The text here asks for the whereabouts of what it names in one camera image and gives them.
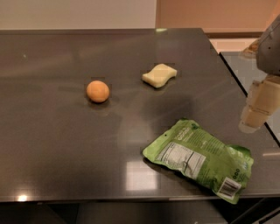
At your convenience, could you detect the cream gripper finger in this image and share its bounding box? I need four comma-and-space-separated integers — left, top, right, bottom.
239, 74, 280, 133

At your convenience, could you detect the green rice chip bag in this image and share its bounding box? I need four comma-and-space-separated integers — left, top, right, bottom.
143, 118, 254, 204

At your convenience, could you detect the grey side table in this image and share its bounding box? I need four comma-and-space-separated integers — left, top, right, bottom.
219, 51, 280, 145

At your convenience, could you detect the yellow sponge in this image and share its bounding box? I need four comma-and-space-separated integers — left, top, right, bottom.
142, 64, 178, 88

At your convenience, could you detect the orange fruit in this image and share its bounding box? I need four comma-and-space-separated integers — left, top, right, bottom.
87, 80, 109, 103

